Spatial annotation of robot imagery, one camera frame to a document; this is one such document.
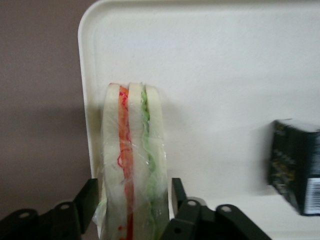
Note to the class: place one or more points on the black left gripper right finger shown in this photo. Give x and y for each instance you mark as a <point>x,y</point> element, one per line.
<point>200,225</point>

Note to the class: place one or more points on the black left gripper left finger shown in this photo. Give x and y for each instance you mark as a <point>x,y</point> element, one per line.
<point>50,222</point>

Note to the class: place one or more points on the triangle sandwich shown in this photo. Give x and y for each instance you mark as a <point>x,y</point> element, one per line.
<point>135,150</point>

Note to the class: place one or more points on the beige plastic tray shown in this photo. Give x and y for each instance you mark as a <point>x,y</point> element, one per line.
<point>212,62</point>

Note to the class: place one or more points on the small black box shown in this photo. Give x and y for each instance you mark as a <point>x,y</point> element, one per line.
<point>290,162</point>

